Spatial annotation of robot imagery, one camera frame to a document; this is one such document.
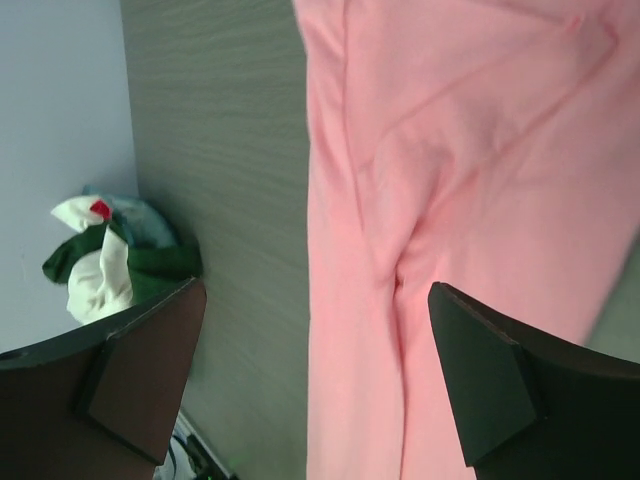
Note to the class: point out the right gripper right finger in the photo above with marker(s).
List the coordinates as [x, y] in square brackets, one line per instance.
[529, 405]

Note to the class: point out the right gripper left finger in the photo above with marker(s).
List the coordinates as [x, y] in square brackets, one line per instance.
[101, 401]

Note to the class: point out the pink t-shirt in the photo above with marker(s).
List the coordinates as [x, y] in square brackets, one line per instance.
[490, 145]

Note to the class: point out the white t-shirt in basket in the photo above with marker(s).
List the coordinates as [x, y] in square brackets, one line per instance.
[99, 285]

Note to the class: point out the dark green t-shirt in basket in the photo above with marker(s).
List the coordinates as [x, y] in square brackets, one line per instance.
[151, 270]

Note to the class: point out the red t-shirt in basket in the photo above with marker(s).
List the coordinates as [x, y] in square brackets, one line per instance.
[102, 209]

